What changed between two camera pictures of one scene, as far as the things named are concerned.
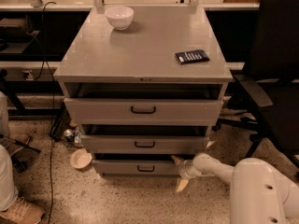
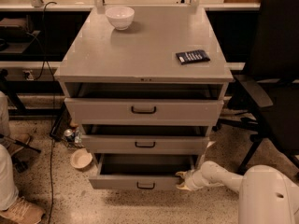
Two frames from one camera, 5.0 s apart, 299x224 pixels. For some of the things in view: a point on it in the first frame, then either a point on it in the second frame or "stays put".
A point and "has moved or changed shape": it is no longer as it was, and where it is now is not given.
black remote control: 193,56 stays put
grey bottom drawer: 135,167 has moved or changed shape
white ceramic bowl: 120,17 stays put
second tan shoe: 21,137 stays put
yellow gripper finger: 178,161 to 182,174
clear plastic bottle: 78,135 stays put
